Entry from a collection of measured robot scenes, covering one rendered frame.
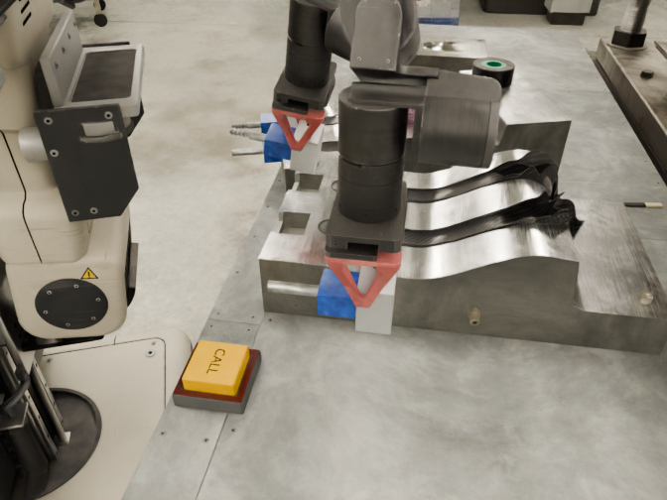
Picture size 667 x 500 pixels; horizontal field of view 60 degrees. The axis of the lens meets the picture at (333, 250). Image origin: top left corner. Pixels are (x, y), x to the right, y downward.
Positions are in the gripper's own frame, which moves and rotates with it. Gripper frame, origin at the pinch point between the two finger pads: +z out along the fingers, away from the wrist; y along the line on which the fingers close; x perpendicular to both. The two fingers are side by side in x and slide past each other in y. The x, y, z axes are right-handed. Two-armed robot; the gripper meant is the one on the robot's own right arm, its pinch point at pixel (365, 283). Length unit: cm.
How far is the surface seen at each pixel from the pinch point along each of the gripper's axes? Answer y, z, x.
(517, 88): 67, 4, -22
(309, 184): 31.9, 8.0, 12.0
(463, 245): 15.1, 5.1, -10.7
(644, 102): 97, 17, -57
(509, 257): 10.2, 2.7, -15.5
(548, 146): 53, 9, -27
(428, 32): 139, 15, -5
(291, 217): 21.1, 7.3, 12.4
